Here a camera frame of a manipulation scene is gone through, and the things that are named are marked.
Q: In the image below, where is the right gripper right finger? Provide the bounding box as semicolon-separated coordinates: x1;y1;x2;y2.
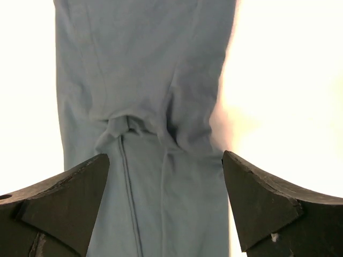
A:
222;151;342;257

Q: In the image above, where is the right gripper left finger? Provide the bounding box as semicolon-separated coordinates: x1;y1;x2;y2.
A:
1;154;109;257

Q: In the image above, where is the dark blue-grey t shirt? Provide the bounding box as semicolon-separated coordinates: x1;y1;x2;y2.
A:
55;1;235;256

